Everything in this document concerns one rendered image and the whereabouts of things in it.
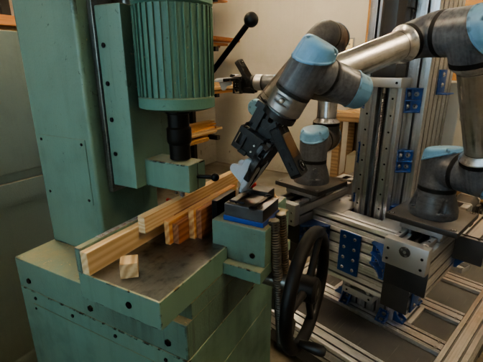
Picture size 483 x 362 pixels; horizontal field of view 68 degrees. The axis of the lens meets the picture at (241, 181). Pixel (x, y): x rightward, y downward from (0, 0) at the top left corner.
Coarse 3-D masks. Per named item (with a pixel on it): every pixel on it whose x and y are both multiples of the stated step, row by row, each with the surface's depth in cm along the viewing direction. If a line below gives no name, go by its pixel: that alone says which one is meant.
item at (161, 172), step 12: (156, 156) 92; (168, 156) 92; (156, 168) 88; (168, 168) 86; (180, 168) 84; (192, 168) 84; (204, 168) 89; (156, 180) 89; (168, 180) 87; (180, 180) 85; (192, 180) 85; (204, 180) 90; (180, 192) 90
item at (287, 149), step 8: (280, 128) 72; (272, 136) 73; (280, 136) 72; (288, 136) 74; (280, 144) 72; (288, 144) 73; (280, 152) 73; (288, 152) 72; (296, 152) 74; (288, 160) 73; (296, 160) 73; (288, 168) 73; (296, 168) 72; (304, 168) 74; (296, 176) 73
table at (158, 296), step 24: (192, 240) 84; (288, 240) 90; (144, 264) 73; (168, 264) 73; (192, 264) 73; (216, 264) 78; (240, 264) 79; (96, 288) 69; (120, 288) 66; (144, 288) 66; (168, 288) 66; (192, 288) 70; (120, 312) 68; (144, 312) 64; (168, 312) 64
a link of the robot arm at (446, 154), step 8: (424, 152) 114; (432, 152) 111; (440, 152) 109; (448, 152) 108; (456, 152) 108; (424, 160) 114; (432, 160) 111; (440, 160) 110; (448, 160) 108; (424, 168) 114; (432, 168) 112; (440, 168) 109; (448, 168) 107; (424, 176) 115; (432, 176) 112; (440, 176) 110; (448, 176) 107; (424, 184) 115; (432, 184) 113; (440, 184) 111; (448, 184) 108
